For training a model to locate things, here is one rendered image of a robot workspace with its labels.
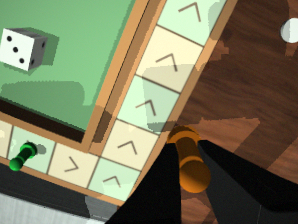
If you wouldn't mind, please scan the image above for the white round disc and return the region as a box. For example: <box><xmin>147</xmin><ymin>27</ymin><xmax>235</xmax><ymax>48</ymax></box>
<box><xmin>281</xmin><ymin>18</ymin><xmax>298</xmax><ymax>43</ymax></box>

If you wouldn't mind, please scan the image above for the green game pawn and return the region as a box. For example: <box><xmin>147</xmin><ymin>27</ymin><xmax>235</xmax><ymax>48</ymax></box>
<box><xmin>9</xmin><ymin>143</ymin><xmax>37</xmax><ymax>171</ymax></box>

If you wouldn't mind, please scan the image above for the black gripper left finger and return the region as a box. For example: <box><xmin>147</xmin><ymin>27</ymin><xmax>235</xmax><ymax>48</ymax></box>
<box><xmin>105</xmin><ymin>143</ymin><xmax>182</xmax><ymax>224</ymax></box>

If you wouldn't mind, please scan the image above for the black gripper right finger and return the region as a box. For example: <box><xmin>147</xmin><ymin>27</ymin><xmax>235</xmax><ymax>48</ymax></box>
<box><xmin>197</xmin><ymin>140</ymin><xmax>298</xmax><ymax>224</ymax></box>

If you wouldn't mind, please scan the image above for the orange pawn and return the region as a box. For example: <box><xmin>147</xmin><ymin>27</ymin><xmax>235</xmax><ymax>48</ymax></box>
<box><xmin>166</xmin><ymin>125</ymin><xmax>210</xmax><ymax>192</ymax></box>

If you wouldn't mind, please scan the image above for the white die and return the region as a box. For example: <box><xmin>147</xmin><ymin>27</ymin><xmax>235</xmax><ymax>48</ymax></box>
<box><xmin>0</xmin><ymin>27</ymin><xmax>48</xmax><ymax>71</ymax></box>

